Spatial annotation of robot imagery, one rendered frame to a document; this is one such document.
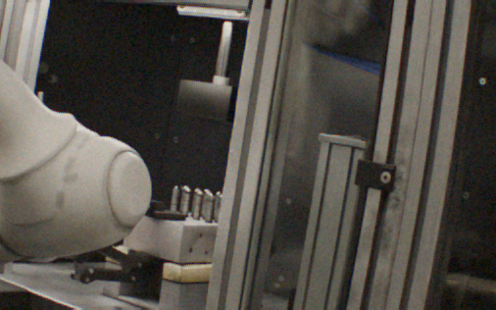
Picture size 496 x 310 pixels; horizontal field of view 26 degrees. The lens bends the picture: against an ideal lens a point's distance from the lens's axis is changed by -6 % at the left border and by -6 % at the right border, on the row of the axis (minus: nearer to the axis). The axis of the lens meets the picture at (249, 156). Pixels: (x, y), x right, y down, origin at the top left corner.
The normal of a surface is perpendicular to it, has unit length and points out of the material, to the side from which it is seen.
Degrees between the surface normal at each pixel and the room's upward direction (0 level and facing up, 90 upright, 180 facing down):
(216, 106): 90
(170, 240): 90
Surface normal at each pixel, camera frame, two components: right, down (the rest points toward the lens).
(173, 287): -0.58, -0.04
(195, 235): 0.80, 0.15
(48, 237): -0.33, 0.66
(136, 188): 0.88, -0.04
